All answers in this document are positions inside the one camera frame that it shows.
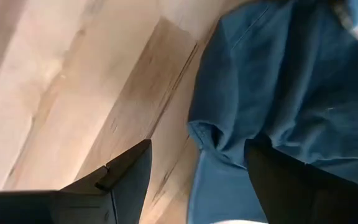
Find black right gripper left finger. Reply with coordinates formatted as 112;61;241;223
0;139;153;224

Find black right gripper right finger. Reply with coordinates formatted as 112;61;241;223
244;133;358;224

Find blue denim cap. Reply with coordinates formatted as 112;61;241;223
186;0;358;224

